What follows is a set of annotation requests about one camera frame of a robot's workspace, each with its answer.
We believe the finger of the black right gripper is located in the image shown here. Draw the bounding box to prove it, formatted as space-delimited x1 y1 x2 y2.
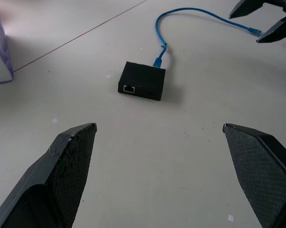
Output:
229 0 286 19
256 14 286 44

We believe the black ethernet port box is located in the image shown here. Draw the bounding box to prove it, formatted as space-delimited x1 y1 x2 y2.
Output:
117 61 167 102

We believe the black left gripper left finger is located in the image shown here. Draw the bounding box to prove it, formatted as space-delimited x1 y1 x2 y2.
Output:
0 123 98 228

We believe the blue Ethernet cable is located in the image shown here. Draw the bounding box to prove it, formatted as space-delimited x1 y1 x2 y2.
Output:
153 8 263 69

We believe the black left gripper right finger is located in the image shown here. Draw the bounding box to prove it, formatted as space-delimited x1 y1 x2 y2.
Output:
222 123 286 228

